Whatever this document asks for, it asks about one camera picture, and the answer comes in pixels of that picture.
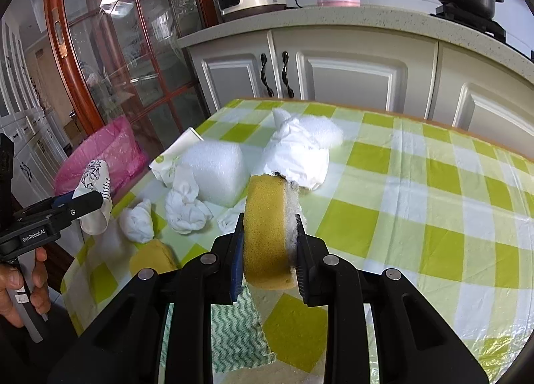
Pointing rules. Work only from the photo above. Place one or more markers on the green wavy striped cleaning cloth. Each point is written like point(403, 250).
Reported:
point(235, 334)

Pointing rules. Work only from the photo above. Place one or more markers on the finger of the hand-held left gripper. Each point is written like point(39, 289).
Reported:
point(88, 202)
point(64, 199)

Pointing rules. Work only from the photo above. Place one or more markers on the green checked tablecloth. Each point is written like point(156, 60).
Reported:
point(396, 208)

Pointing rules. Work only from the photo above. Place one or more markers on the small crumpled white tissue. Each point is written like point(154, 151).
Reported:
point(137, 221)

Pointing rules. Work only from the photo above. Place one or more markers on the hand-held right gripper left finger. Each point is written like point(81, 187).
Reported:
point(236, 267)

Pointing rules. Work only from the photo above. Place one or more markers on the large crumpled white paper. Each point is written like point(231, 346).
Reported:
point(296, 158)

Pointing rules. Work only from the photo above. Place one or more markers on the large crumpled white tissue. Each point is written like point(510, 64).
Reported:
point(185, 210)

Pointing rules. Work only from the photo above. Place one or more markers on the white wall cupboard unit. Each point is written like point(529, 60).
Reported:
point(25, 117)

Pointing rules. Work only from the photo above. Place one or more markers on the black patterned white paper cup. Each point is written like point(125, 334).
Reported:
point(95, 177)

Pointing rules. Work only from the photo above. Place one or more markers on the flat white tissue scrap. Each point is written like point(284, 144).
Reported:
point(229, 219)

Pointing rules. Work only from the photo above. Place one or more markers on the person's left hand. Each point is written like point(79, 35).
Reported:
point(10, 288)

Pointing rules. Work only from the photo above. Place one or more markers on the black gas stove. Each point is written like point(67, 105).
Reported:
point(471, 18)

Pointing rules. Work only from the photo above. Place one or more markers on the yellow sponge with white pad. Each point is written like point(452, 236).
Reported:
point(265, 233)

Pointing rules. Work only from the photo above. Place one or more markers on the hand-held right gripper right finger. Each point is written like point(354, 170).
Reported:
point(303, 279)

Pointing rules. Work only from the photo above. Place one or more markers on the pink trash bin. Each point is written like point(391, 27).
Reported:
point(112, 150)

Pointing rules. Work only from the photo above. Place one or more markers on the large white foam block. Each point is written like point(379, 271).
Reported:
point(212, 171)

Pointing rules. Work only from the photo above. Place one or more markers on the plain yellow sponge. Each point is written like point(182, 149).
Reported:
point(152, 256)

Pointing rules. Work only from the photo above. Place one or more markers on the red wooden glass door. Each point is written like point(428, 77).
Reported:
point(125, 41)

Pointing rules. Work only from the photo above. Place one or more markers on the white kitchen base cabinet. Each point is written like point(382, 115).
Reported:
point(354, 71)

